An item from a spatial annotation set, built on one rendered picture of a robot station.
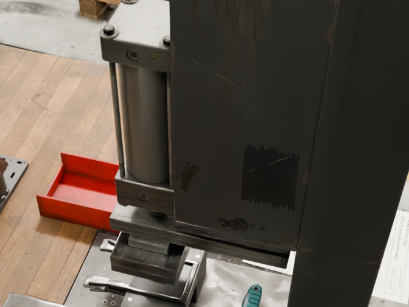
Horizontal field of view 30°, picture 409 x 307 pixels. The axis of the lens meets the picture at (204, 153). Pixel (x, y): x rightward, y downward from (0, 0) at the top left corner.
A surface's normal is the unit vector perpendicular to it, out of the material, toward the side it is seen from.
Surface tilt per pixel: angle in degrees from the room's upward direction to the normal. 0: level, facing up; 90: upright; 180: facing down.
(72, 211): 90
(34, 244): 0
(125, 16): 0
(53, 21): 0
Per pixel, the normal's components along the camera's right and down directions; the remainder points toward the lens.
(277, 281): 0.01, -0.70
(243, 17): -0.26, 0.69
